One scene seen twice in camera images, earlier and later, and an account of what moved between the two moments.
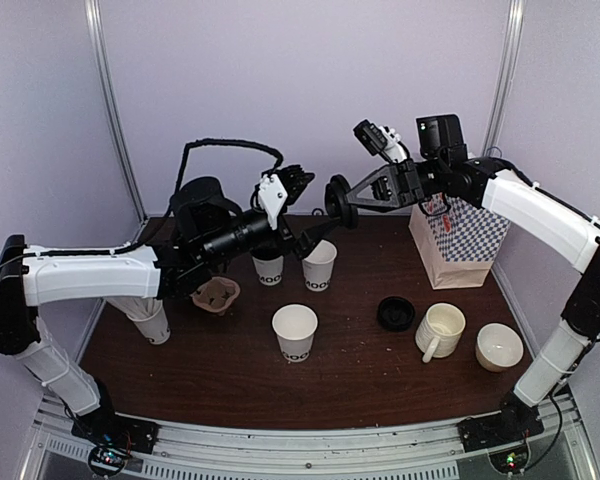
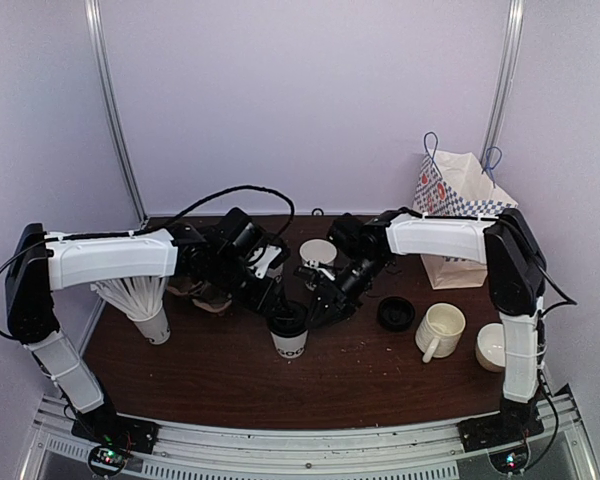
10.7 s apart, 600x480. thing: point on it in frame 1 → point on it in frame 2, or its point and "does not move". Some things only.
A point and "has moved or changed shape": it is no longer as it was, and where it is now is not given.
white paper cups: [318, 266] does not move
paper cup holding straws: [155, 328] does not move
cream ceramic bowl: [498, 347] does not move
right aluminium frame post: [504, 76] does not move
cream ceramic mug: [439, 332] does not move
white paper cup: [294, 326] has moved or changed shape
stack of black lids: [395, 313] does not move
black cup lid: [337, 204] → [287, 319]
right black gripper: [407, 188] → [340, 302]
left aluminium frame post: [97, 37] does not move
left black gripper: [304, 245] → [264, 300]
